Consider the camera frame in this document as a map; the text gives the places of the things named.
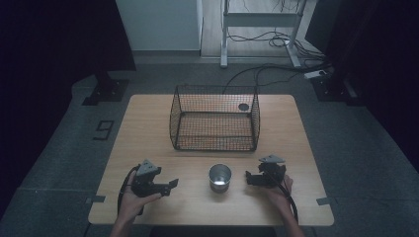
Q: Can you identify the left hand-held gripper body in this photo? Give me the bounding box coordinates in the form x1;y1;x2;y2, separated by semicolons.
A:
130;159;172;198

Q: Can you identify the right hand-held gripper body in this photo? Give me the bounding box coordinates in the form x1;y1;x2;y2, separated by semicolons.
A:
257;154;288;190

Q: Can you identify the metal cup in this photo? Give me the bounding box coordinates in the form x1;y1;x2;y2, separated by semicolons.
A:
208;163;233;195

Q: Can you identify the person's right hand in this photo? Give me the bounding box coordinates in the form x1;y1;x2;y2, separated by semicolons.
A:
262;174;294;213

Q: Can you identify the person's left hand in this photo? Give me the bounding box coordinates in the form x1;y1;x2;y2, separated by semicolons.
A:
119;171;163;222

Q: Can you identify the black stand base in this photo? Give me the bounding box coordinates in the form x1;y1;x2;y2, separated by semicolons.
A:
81;70;130;107
310;73;366;107

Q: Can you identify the white power strip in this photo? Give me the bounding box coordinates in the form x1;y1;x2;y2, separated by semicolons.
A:
302;69;331;80

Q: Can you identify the dark curtain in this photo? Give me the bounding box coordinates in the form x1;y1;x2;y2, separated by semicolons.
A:
304;0;419;174
0;0;137;211

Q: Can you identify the white cabinet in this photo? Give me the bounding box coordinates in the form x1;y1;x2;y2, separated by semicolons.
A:
115;0;205;57

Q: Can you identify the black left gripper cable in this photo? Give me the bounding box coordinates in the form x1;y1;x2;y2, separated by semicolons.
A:
117;165;141;216

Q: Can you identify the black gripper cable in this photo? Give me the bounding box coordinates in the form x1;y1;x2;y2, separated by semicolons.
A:
270;174;299;225
117;165;141;216

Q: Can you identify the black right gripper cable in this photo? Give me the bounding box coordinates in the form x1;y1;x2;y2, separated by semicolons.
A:
270;174;299;225

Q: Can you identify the black wire mesh basket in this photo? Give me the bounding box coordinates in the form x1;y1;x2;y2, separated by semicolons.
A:
168;84;262;153

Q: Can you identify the long black floor cable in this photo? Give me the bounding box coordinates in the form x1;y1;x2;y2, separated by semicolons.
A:
222;63;327;96

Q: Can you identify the tangle of black floor cables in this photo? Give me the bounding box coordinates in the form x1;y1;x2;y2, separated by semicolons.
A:
226;29;328;63

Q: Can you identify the white desk frame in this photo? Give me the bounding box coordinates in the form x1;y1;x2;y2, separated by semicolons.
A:
219;0;319;69

